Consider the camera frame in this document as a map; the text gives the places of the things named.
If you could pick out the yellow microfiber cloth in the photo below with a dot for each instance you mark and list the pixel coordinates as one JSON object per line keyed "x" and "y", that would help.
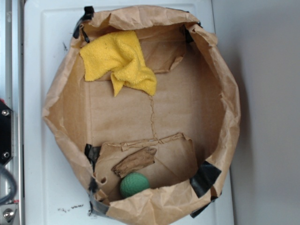
{"x": 119, "y": 53}

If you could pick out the brown paper bag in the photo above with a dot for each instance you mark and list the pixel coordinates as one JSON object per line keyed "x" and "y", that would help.
{"x": 193, "y": 119}

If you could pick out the brown wood piece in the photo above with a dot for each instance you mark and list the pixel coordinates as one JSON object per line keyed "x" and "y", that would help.
{"x": 135, "y": 162}

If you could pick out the green golf ball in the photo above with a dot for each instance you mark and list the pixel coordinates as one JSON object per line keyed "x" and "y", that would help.
{"x": 132, "y": 184}

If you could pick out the black mounting plate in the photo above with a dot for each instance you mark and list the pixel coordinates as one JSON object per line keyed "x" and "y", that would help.
{"x": 5, "y": 133}

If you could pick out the aluminium frame rail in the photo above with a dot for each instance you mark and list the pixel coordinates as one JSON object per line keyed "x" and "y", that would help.
{"x": 12, "y": 205}

